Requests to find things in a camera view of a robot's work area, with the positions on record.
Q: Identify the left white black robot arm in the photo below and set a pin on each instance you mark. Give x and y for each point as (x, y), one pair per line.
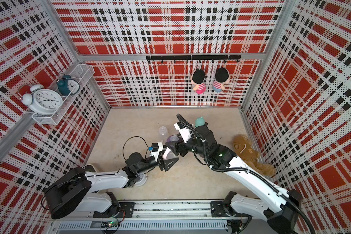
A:
(82, 191)

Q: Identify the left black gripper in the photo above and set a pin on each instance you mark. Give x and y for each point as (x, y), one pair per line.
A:
(166, 166)

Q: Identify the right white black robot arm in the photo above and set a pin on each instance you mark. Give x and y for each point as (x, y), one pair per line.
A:
(277, 206)

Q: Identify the brown plush toy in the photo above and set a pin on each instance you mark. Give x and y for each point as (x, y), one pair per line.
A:
(243, 148)

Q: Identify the teal alarm clock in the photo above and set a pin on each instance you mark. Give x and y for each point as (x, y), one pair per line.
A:
(67, 86)

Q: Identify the plush doll blue pants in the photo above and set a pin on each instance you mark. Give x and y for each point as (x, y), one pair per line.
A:
(222, 77)

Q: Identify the mint green bottle cap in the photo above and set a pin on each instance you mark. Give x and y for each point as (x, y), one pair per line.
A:
(200, 121)

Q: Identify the clear baby bottle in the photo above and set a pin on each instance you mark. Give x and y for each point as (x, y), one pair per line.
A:
(163, 134)
(168, 154)

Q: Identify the black hook rail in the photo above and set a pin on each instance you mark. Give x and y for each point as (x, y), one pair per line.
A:
(192, 57)

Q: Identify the pink bottle handle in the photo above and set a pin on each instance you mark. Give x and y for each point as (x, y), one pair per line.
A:
(170, 147)

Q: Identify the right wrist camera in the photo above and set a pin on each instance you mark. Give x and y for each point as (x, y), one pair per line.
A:
(184, 131)

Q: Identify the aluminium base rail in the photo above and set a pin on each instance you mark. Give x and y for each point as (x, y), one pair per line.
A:
(168, 215)

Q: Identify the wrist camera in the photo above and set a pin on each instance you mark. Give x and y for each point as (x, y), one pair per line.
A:
(184, 131)
(155, 150)

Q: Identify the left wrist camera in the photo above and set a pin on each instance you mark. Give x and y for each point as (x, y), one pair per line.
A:
(155, 150)

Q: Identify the plush doll pink pants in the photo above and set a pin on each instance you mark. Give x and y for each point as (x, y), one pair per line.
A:
(197, 81)

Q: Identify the large white alarm clock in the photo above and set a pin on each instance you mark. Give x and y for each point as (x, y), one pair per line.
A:
(42, 101)

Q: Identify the white wire shelf basket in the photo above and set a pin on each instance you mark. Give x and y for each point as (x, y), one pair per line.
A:
(82, 73)

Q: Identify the small white alarm clock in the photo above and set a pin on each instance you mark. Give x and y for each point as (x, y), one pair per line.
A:
(142, 180)

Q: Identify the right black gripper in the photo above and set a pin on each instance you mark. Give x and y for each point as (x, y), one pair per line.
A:
(181, 145)

